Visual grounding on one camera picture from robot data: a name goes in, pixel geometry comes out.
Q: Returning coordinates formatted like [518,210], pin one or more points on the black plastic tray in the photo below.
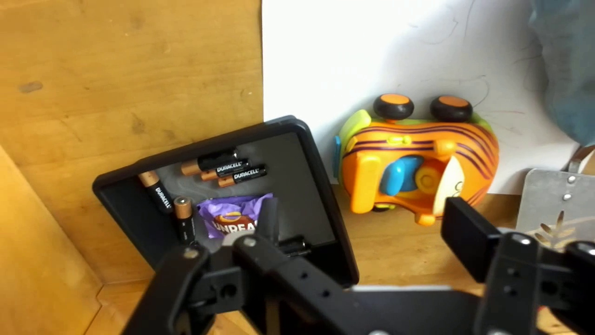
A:
[309,217]

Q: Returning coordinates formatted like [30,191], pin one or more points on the purple candy wrapper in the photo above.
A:
[231,215]

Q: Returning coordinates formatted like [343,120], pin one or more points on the wooden roll-top desk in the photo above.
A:
[94,85]

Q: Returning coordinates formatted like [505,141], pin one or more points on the light blue cloth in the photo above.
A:
[566,33]

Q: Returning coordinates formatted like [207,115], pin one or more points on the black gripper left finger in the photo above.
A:
[268,221]

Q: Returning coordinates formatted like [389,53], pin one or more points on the black battery with copper top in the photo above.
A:
[153,185]

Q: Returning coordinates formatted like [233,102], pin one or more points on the white paper sheet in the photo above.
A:
[328,59]

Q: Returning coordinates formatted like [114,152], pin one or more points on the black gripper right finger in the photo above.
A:
[469,238]

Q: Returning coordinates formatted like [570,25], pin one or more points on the silver metal bracket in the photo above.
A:
[558,208]

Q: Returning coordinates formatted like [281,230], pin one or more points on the orange toy car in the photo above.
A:
[389,159]

